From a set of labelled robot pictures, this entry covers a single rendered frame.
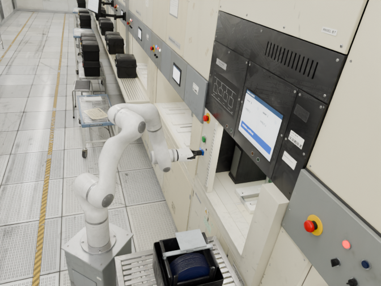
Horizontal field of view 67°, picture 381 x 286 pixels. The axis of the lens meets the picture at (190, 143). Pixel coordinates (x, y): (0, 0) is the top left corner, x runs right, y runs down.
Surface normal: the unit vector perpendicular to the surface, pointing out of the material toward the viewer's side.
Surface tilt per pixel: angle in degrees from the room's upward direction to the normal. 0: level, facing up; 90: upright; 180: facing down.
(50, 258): 0
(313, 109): 90
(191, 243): 0
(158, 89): 90
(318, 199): 90
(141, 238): 0
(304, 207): 90
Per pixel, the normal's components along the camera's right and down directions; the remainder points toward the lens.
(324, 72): -0.94, 0.08
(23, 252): 0.11, -0.86
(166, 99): 0.32, 0.51
